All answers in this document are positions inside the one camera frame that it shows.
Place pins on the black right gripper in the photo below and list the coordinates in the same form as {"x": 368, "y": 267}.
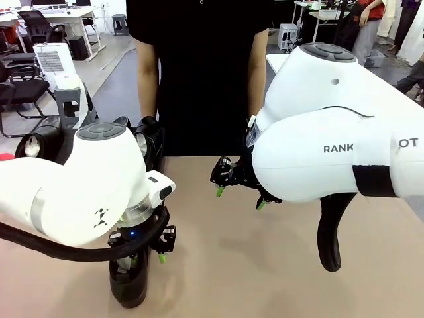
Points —
{"x": 246, "y": 172}

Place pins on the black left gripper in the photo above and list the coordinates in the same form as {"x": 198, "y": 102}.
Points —
{"x": 134, "y": 233}

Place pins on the black leather shoe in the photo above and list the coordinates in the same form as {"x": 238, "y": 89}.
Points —
{"x": 154, "y": 142}
{"x": 121, "y": 121}
{"x": 129, "y": 291}
{"x": 49, "y": 130}

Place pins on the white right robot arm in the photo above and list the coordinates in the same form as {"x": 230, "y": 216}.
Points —
{"x": 314, "y": 159}

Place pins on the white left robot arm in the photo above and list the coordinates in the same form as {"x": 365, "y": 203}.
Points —
{"x": 66, "y": 192}

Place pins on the person's right bare forearm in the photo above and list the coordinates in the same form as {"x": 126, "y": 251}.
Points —
{"x": 147, "y": 83}

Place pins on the person's left bare forearm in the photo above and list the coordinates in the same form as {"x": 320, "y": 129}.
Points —
{"x": 258, "y": 73}

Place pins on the person's black shirt torso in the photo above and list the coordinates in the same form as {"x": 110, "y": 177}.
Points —
{"x": 198, "y": 99}

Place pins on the grey plastic step stool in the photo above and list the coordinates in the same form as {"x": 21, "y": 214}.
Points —
{"x": 71, "y": 106}

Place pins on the white computer case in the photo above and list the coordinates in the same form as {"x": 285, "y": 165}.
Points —
{"x": 286, "y": 36}

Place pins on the red cloth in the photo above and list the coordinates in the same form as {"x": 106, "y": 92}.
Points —
{"x": 5, "y": 156}

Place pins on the large white table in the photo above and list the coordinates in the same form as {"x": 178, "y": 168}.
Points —
{"x": 391, "y": 89}

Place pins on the white paper roll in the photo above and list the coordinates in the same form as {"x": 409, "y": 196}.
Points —
{"x": 68, "y": 81}

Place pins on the grey storage bin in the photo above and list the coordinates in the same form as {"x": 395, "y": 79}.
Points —
{"x": 376, "y": 59}

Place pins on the white desk with black panel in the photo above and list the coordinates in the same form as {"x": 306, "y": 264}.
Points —
{"x": 323, "y": 16}

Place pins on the black cantilever office chair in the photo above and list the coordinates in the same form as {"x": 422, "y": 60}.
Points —
{"x": 23, "y": 87}

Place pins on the bystander in dark trousers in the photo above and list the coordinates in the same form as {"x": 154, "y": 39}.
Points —
{"x": 410, "y": 81}

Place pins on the black computer tower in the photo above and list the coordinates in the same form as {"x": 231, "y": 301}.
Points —
{"x": 77, "y": 49}

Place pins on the white air purifier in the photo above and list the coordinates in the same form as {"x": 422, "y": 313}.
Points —
{"x": 49, "y": 59}

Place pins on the dark grey plastic stool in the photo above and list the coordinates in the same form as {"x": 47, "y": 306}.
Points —
{"x": 120, "y": 24}

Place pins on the cream hanging garment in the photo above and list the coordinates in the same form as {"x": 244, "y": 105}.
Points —
{"x": 386, "y": 20}

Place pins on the black padded chair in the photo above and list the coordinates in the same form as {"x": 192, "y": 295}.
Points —
{"x": 20, "y": 58}

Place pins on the white office desk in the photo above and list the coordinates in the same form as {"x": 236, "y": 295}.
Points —
{"x": 56, "y": 15}

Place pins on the black mesh office chair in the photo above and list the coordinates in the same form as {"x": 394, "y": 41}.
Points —
{"x": 36, "y": 23}

